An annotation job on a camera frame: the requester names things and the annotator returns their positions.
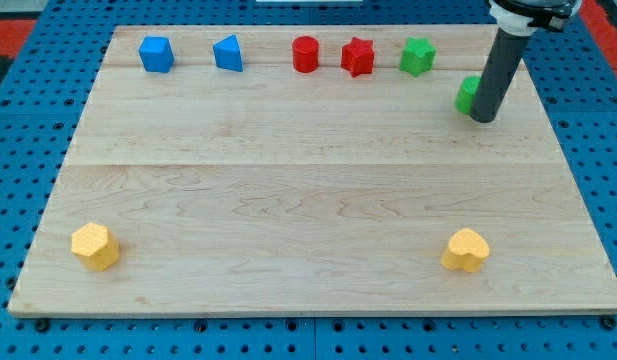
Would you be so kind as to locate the blue cube block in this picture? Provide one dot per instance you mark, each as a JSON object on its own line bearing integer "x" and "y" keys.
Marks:
{"x": 156, "y": 54}

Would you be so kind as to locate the blue triangle block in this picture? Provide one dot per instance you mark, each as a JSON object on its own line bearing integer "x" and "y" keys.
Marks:
{"x": 227, "y": 54}

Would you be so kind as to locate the yellow heart block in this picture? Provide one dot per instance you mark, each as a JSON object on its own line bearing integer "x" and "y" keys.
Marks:
{"x": 466, "y": 250}

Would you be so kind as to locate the yellow hexagon block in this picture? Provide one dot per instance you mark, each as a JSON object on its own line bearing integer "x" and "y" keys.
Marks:
{"x": 95, "y": 247}

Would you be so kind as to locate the red star block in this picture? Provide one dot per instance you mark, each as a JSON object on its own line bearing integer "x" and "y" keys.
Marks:
{"x": 357, "y": 56}

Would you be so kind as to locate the green cylinder block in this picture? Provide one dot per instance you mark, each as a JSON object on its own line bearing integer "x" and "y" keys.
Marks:
{"x": 466, "y": 94}

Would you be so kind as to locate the red cylinder block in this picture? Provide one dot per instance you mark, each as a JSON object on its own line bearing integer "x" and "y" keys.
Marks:
{"x": 305, "y": 51}

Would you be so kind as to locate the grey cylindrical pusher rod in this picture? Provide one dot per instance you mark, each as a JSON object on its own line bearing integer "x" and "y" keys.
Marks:
{"x": 501, "y": 66}

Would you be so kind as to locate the wooden board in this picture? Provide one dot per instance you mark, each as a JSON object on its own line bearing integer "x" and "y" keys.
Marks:
{"x": 270, "y": 192}

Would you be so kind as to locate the green star block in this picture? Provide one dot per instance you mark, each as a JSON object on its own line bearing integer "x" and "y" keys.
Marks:
{"x": 417, "y": 56}

